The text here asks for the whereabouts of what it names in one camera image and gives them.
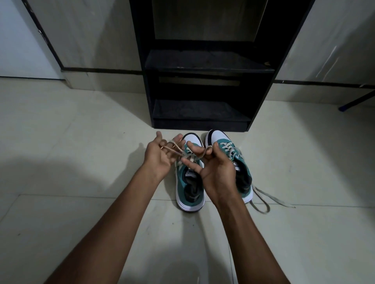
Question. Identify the person's right hand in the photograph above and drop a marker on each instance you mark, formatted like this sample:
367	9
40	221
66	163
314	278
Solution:
218	178

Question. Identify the person's left hand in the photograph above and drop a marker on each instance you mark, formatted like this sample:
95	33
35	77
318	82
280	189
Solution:
156	161

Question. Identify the person's left thumb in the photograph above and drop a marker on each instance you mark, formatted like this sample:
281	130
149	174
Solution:
158	137

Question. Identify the person's right thumb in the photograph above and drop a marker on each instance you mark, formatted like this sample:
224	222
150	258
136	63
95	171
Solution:
216	148

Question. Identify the beige shoelace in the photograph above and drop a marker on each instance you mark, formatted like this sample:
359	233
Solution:
175	149
265	194

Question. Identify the person's right forearm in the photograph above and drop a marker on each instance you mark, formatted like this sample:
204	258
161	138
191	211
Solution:
249	242

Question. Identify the person's left forearm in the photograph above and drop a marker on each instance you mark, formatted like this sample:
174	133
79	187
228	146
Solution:
111	231

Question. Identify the teal and white sneaker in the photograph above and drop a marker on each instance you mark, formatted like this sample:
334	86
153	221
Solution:
190	193
244	178

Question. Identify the black wooden shelf unit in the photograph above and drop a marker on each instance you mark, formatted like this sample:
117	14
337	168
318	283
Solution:
205	84

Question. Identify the black and blue pole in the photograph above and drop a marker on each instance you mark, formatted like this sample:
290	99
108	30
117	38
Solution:
356	101

